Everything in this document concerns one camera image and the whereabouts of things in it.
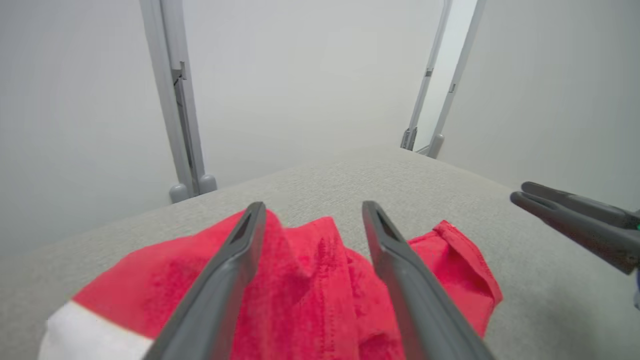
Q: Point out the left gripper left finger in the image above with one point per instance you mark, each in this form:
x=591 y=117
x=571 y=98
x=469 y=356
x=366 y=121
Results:
x=220 y=300

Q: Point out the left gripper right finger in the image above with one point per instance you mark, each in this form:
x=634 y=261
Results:
x=415 y=305

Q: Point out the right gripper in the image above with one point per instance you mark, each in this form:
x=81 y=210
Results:
x=637 y=292

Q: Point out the red Bulls jersey white sleeves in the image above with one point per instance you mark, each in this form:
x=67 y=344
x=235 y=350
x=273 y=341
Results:
x=310 y=290

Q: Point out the grey post with cylinder feet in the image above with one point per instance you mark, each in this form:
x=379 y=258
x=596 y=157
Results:
x=170 y=100

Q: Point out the grey metal frame stand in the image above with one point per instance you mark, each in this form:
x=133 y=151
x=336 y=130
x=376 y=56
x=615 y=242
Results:
x=463 y=60

